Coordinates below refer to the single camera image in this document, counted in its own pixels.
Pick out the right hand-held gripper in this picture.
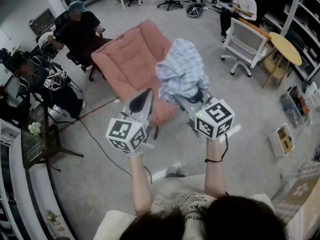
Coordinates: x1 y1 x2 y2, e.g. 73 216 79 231
174 90 236 142

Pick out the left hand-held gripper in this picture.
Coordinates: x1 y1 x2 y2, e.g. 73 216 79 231
105 88 155 154

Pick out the pink padded sofa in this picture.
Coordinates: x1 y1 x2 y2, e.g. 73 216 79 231
91 19 180 140

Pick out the light blue plaid cloth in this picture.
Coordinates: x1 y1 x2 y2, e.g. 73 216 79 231
155 38 210 104

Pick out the person's left forearm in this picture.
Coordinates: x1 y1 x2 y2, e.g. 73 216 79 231
126 143 154 216

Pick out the person's right forearm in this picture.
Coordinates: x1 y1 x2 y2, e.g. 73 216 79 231
203 137 227 200

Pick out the person's right grey shoe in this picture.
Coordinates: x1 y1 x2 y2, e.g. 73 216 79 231
176 166 189 178

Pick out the person's grey shoe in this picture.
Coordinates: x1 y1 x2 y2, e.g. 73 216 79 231
165 165 178 179
176 166 189 178

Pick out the person's left grey shoe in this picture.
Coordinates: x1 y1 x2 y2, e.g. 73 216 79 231
165 165 178 179

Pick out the white open box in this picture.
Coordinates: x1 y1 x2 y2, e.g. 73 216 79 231
268 122 296 158

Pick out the clear plastic storage box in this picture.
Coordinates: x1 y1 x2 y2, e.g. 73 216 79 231
279 85 314 129

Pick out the white mesh office chair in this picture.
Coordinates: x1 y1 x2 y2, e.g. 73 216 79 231
220 17 269 78

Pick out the person's cream printed shirt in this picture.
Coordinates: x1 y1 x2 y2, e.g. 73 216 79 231
93 173 277 240

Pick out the yellow round wooden table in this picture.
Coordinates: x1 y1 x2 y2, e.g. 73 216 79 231
261 31 303 90

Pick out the white flower bunch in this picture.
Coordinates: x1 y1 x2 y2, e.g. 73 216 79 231
27 121 42 137

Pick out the black metal side table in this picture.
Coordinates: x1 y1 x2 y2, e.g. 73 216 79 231
21 101 85 173

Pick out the cardboard box with flower print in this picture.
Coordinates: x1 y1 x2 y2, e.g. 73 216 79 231
274 158 320 240

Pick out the white round robot device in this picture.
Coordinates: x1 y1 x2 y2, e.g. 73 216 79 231
185 0 205 19

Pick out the white metal shelf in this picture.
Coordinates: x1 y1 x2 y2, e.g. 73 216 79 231
262 0 320 83

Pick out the small green plant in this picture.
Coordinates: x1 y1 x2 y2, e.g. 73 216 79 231
45 209 63 225

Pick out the white curved counter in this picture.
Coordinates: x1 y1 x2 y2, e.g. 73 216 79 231
0 118 77 240

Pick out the right hand-held gripper black cable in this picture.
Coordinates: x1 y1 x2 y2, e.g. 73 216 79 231
220 133 230 163

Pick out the hand-held gripper black cable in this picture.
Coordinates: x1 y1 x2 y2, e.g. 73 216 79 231
220 133 230 163
143 165 154 185

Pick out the white bead bracelet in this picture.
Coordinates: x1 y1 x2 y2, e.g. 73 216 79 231
125 151 145 159

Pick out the black floor cable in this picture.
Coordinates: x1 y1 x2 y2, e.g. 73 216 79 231
71 115 133 178

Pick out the left hand-held gripper black cable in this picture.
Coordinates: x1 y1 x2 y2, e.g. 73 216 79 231
143 165 154 185

